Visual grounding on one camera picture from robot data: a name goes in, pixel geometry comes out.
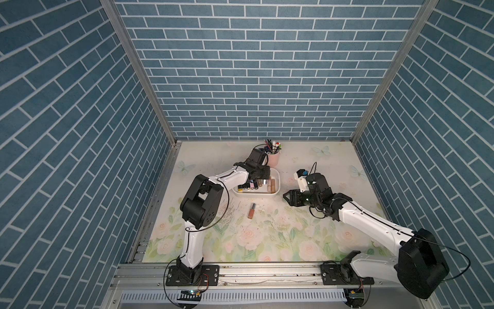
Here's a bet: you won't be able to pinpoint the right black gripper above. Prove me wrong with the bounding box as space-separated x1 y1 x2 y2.
282 188 320 209

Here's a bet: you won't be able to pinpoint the white plastic storage box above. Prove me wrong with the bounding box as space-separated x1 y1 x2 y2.
233 167 280 198

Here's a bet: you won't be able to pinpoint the red lip gloss tube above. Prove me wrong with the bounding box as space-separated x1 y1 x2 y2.
247 203 256 220

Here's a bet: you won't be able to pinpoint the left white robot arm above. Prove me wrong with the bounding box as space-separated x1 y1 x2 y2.
171 145 271 285

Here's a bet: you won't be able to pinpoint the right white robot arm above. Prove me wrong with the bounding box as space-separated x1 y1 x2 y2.
283 169 450 299

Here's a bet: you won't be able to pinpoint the pink pen cup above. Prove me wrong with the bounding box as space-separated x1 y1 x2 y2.
268 152 280 167

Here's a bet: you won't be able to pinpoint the pens in cup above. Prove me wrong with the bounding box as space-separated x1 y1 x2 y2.
264 139 281 155

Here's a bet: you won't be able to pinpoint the floral table mat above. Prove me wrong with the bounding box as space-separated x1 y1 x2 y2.
144 141 389 263

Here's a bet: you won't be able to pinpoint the right green circuit board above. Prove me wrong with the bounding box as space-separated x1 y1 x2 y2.
345 290 365 308

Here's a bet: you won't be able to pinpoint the green circuit board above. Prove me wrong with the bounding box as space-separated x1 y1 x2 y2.
177 290 202 303
345 290 365 308

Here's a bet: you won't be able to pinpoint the left green circuit board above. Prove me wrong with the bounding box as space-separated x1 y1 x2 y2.
177 290 202 303

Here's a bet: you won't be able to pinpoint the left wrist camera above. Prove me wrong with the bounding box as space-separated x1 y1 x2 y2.
248 148 267 165

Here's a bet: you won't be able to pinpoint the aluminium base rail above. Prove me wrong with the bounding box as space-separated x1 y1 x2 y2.
111 262 402 290

